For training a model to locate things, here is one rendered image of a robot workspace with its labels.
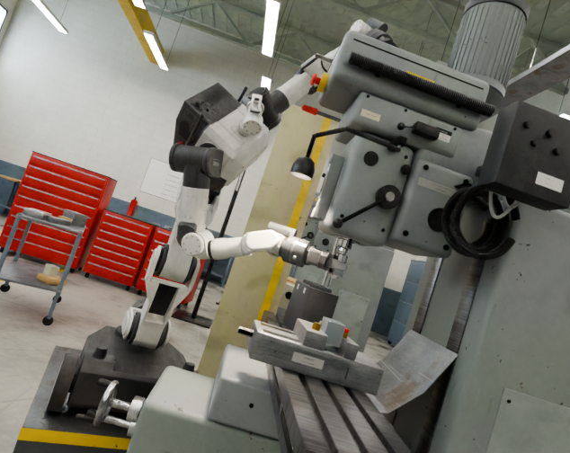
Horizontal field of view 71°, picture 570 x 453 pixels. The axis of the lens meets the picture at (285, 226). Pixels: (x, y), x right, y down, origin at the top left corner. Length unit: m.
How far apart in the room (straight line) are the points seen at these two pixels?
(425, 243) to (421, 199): 0.13
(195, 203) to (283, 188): 1.71
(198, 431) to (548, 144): 1.13
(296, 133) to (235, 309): 1.40
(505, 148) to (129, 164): 10.14
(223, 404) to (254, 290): 1.90
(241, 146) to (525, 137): 0.87
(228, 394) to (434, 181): 0.83
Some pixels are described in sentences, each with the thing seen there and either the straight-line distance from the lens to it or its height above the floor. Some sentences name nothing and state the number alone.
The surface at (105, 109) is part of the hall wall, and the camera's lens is 11.30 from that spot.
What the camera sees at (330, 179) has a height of 1.47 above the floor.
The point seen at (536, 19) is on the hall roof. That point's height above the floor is 6.20.
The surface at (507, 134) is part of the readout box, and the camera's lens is 1.10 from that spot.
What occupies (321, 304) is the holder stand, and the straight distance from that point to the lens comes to 1.53.
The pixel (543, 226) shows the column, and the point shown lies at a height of 1.49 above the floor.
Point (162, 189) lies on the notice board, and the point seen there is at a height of 1.78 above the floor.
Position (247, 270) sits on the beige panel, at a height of 1.00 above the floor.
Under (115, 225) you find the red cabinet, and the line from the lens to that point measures 6.11.
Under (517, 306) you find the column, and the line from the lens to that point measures 1.25.
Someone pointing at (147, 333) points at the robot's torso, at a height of 0.69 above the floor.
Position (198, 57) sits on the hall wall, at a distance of 11.33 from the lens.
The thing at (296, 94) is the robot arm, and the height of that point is 1.84.
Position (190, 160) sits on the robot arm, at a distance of 1.34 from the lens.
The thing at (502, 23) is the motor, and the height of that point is 2.10.
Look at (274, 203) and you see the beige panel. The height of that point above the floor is 1.54.
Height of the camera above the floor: 1.20
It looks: 4 degrees up
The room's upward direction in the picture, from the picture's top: 18 degrees clockwise
